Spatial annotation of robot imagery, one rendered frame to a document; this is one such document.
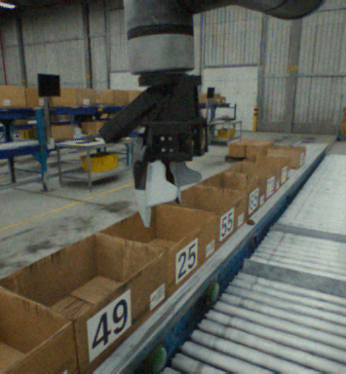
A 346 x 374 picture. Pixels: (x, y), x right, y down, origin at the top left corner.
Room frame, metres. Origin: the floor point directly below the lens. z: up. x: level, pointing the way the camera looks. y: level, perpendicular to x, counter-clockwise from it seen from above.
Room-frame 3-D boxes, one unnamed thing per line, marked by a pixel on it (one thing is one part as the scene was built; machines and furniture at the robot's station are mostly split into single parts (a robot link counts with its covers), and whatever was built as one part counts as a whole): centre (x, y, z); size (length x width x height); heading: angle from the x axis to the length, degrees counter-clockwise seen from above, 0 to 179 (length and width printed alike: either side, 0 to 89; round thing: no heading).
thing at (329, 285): (1.27, -0.53, 0.76); 0.46 x 0.01 x 0.09; 61
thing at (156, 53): (0.50, 0.01, 1.55); 0.10 x 0.09 x 0.05; 156
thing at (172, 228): (1.19, 0.04, 0.96); 0.39 x 0.29 x 0.17; 151
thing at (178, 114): (0.50, 0.00, 1.46); 0.09 x 0.08 x 0.12; 66
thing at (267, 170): (2.22, -0.54, 0.96); 0.39 x 0.29 x 0.17; 150
